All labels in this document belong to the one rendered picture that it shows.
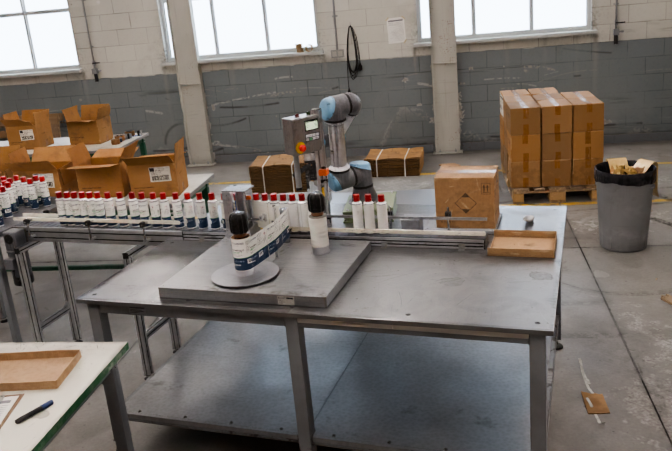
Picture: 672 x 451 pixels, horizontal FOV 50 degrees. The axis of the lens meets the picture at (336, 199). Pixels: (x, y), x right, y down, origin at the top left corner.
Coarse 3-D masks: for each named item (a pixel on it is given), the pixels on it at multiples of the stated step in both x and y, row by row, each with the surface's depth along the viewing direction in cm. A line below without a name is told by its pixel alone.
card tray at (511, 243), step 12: (504, 240) 356; (516, 240) 355; (528, 240) 354; (540, 240) 352; (552, 240) 351; (492, 252) 339; (504, 252) 337; (516, 252) 335; (528, 252) 333; (540, 252) 331; (552, 252) 330
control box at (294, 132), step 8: (288, 120) 367; (296, 120) 366; (304, 120) 369; (288, 128) 369; (296, 128) 367; (304, 128) 370; (288, 136) 371; (296, 136) 368; (304, 136) 371; (320, 136) 376; (288, 144) 372; (296, 144) 369; (304, 144) 371; (312, 144) 374; (320, 144) 377; (288, 152) 374; (296, 152) 369; (304, 152) 372
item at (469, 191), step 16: (448, 176) 370; (464, 176) 368; (480, 176) 365; (496, 176) 373; (448, 192) 371; (464, 192) 368; (480, 192) 366; (496, 192) 374; (464, 208) 371; (480, 208) 368; (496, 208) 374; (464, 224) 373; (480, 224) 371
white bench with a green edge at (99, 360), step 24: (96, 360) 280; (72, 384) 264; (96, 384) 267; (120, 384) 294; (24, 408) 251; (48, 408) 249; (72, 408) 250; (120, 408) 293; (0, 432) 238; (24, 432) 236; (48, 432) 236; (120, 432) 296
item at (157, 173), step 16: (176, 144) 506; (128, 160) 499; (144, 160) 500; (160, 160) 501; (176, 160) 510; (128, 176) 510; (144, 176) 509; (160, 176) 508; (176, 176) 508; (144, 192) 512; (160, 192) 512
